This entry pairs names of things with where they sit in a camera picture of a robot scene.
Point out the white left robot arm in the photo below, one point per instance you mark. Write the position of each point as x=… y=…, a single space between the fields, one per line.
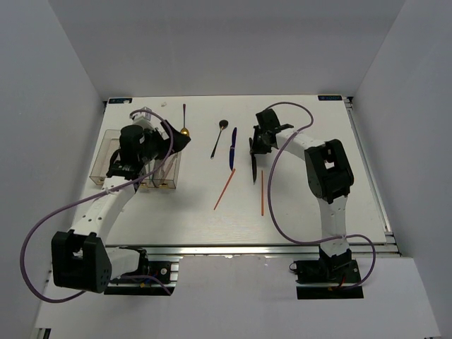
x=80 y=259

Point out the gold spoon purple handle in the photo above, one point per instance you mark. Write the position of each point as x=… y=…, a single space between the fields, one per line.
x=184 y=129

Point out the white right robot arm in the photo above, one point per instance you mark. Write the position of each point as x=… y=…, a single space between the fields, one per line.
x=329 y=178

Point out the orange chopstick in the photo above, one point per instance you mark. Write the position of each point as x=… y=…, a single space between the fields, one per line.
x=224 y=189
x=262 y=193

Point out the blue knife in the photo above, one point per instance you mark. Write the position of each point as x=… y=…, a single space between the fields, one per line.
x=232 y=148

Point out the aluminium table frame rail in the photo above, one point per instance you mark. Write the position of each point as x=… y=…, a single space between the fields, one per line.
x=185 y=217

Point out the blue label corner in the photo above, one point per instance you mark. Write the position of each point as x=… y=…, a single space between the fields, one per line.
x=120 y=101
x=329 y=97

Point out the blue label right corner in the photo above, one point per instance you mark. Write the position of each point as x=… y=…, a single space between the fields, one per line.
x=329 y=97

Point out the black knife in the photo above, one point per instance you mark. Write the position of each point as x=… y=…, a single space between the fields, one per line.
x=253 y=160

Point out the black spoon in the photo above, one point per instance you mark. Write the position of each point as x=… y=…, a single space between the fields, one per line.
x=223 y=124

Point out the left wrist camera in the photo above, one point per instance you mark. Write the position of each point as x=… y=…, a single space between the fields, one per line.
x=142 y=117

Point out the orange chopstick right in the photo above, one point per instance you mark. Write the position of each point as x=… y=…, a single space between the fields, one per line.
x=262 y=193

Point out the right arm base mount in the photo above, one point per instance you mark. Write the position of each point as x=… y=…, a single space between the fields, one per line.
x=313 y=283

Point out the orange chopstick left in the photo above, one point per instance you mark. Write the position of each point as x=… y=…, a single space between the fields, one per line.
x=224 y=189

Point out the blue label left corner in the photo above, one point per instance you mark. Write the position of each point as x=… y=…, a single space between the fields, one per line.
x=120 y=101

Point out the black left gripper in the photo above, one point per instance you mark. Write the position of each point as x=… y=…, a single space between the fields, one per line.
x=180 y=140

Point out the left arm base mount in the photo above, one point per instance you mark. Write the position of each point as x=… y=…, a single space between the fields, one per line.
x=155 y=275

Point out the clear container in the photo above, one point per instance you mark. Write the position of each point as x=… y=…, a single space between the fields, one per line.
x=166 y=173
x=109 y=144

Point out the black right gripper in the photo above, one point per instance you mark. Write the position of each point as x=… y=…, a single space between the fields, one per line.
x=257 y=149

